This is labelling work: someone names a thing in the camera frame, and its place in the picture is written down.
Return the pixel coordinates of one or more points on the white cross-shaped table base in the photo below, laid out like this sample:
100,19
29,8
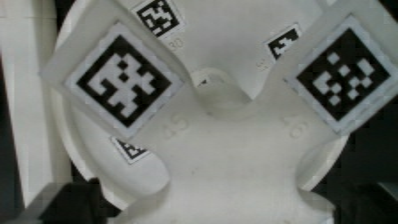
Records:
331,84

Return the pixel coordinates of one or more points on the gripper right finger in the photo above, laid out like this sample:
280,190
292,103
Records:
363,196

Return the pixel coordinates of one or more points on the white cylindrical table leg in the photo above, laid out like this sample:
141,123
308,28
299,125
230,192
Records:
221,95

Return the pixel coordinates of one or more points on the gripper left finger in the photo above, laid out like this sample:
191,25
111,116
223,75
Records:
70,203

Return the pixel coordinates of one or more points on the white front fence rail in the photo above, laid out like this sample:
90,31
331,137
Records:
27,45

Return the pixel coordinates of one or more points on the white round table top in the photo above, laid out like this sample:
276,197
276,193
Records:
138,43

